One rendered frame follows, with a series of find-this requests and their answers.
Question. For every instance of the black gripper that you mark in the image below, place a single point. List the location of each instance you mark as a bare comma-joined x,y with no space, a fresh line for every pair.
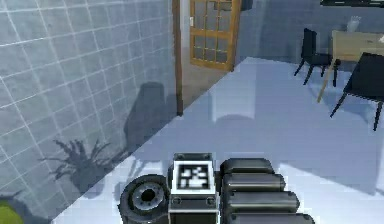
144,199

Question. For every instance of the wooden glass-paned door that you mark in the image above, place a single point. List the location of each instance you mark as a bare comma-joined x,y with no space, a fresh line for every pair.
213,33

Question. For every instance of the clear glass vase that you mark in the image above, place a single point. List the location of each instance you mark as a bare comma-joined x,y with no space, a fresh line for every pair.
352,24

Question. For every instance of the light wooden table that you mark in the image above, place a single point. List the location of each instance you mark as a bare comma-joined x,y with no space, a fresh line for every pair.
353,46

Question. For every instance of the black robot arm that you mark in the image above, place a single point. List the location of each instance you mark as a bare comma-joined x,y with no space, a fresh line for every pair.
240,193

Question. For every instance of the dark wall box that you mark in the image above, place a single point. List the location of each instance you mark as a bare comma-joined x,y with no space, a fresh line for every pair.
246,4

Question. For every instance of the black chair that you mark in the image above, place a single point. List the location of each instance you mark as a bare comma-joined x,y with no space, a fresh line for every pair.
313,55
366,80

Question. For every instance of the green round object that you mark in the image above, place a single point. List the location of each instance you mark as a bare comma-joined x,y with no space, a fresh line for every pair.
8,213

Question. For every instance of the black wall-mounted object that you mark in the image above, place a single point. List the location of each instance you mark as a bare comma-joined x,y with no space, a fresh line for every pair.
353,2

